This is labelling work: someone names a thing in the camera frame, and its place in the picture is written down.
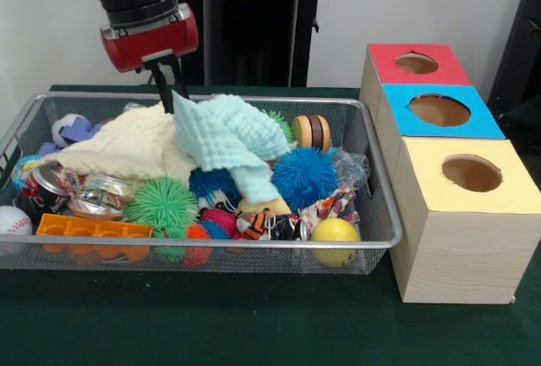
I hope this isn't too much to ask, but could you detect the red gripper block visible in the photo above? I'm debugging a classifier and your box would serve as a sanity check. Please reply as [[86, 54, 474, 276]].
[[100, 4, 199, 114]]

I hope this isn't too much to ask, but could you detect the light blue muslin cloth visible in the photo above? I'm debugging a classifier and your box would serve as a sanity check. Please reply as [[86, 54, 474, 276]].
[[172, 90, 293, 205]]

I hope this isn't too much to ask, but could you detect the colourful patterned cloth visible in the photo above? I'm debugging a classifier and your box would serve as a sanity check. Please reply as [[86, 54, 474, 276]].
[[299, 186, 360, 232]]

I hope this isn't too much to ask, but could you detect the wooden box with three holes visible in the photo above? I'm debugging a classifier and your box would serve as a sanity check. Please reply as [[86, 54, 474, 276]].
[[358, 42, 541, 304]]

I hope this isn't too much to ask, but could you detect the cream knitted cloth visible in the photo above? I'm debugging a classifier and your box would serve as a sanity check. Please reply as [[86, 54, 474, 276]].
[[37, 101, 198, 185]]

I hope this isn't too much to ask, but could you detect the purple foam toy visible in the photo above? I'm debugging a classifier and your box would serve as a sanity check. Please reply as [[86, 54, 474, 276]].
[[37, 123, 105, 156]]

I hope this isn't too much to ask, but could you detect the green spiky ball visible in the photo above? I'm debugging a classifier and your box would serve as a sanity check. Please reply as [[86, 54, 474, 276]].
[[126, 178, 199, 232]]

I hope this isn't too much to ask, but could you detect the blue spiky ball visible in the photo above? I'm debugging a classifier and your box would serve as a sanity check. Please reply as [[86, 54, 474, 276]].
[[270, 146, 339, 210]]

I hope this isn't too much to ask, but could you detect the orange plastic tray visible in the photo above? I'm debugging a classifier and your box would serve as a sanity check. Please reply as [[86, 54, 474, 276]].
[[36, 212, 154, 262]]

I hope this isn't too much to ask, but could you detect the white baseball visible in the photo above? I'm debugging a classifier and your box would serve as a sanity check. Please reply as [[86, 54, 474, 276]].
[[0, 205, 34, 257]]

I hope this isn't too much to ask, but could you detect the yellow smiley ball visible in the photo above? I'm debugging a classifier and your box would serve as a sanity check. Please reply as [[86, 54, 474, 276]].
[[310, 217, 360, 268]]

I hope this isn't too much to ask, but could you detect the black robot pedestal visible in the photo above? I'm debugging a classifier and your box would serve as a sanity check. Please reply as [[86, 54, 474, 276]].
[[168, 0, 342, 88]]

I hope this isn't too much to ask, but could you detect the wire mesh bin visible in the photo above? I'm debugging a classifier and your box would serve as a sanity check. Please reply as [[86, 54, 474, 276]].
[[0, 90, 403, 276]]

